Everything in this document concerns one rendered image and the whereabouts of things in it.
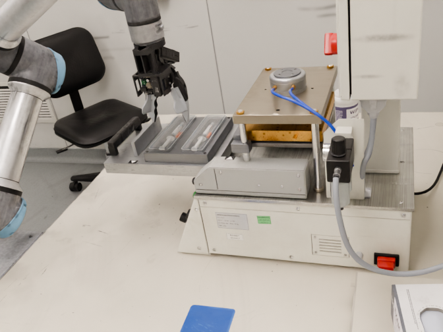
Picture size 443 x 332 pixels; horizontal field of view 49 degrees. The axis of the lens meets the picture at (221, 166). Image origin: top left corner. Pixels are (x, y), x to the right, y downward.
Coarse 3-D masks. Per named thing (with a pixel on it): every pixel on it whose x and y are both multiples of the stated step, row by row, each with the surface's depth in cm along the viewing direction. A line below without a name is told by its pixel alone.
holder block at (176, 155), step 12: (228, 120) 125; (192, 132) 122; (228, 132) 124; (180, 144) 117; (216, 144) 116; (144, 156) 117; (156, 156) 116; (168, 156) 115; (180, 156) 114; (192, 156) 112; (204, 156) 111
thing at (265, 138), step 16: (256, 128) 104; (272, 128) 103; (288, 128) 102; (304, 128) 101; (320, 128) 100; (256, 144) 105; (272, 144) 104; (288, 144) 103; (304, 144) 102; (320, 144) 100
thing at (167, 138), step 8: (176, 120) 128; (184, 120) 127; (168, 128) 124; (176, 128) 123; (184, 128) 123; (160, 136) 121; (168, 136) 120; (176, 136) 119; (152, 144) 118; (160, 144) 117; (168, 144) 116
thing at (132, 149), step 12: (156, 120) 130; (144, 132) 124; (156, 132) 130; (132, 144) 119; (144, 144) 124; (228, 144) 119; (120, 156) 122; (132, 156) 121; (216, 156) 115; (108, 168) 121; (120, 168) 120; (132, 168) 119; (144, 168) 118; (156, 168) 116; (168, 168) 115; (180, 168) 114; (192, 168) 113
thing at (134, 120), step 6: (132, 120) 131; (138, 120) 133; (126, 126) 128; (132, 126) 129; (138, 126) 133; (120, 132) 125; (126, 132) 127; (114, 138) 123; (120, 138) 124; (108, 144) 122; (114, 144) 122; (114, 150) 122
